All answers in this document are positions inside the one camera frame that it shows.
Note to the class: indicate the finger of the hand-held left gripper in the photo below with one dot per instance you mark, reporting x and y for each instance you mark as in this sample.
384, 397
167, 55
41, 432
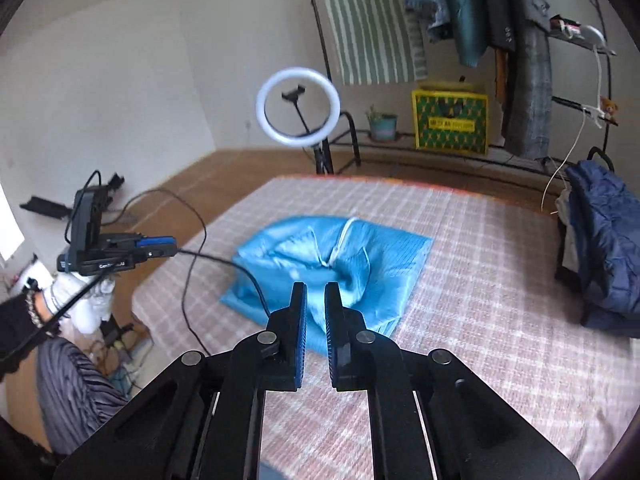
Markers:
155, 243

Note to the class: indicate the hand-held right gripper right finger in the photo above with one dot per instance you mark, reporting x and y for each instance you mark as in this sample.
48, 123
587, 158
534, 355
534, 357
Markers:
331, 340

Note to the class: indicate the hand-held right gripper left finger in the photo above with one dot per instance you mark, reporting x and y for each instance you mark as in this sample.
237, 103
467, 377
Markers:
300, 340

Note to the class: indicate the light blue striped coat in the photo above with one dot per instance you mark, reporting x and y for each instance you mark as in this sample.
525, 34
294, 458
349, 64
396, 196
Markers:
280, 260

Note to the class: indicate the person's left forearm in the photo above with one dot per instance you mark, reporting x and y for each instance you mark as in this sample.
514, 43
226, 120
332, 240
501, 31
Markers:
20, 335

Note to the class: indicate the folded grey white clothes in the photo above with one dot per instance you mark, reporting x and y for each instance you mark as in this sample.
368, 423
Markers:
567, 255

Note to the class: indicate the black metal clothes rack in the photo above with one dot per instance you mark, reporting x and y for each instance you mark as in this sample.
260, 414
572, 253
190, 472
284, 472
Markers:
320, 35

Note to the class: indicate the person's left hand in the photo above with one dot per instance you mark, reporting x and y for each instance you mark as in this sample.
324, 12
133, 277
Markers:
90, 310

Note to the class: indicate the person's striped pants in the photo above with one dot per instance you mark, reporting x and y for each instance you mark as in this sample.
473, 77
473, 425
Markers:
75, 390

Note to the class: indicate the orange patterned sheet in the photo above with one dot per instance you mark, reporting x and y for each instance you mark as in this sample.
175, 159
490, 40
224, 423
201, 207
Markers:
450, 191

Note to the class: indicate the black phone holder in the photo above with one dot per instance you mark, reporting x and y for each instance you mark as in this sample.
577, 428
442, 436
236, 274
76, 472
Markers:
292, 94

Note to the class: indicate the small potted plant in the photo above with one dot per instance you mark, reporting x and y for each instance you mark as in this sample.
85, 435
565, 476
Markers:
382, 130

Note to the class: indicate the yellow patterned crate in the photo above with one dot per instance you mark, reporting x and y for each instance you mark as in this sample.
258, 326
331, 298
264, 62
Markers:
450, 125

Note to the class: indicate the navy puffer jacket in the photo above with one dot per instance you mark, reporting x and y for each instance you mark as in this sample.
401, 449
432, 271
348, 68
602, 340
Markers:
610, 240

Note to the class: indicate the green striped white cloth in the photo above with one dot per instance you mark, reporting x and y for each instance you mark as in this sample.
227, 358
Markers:
370, 30

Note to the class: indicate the brown patterned garment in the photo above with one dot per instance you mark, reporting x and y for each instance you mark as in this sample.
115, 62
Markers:
501, 80

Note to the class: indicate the grey plaid coat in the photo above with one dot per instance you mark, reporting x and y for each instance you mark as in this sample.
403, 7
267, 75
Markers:
530, 100

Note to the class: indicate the teal jacket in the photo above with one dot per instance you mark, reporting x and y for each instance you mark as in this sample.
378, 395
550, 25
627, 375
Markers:
465, 15

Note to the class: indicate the small teddy toy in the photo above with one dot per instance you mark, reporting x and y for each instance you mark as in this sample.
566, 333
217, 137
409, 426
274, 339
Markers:
609, 106

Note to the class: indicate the black coat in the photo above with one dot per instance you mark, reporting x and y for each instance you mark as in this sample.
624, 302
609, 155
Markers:
500, 5

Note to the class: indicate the white handheld appliance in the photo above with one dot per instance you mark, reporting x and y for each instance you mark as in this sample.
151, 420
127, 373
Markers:
592, 34

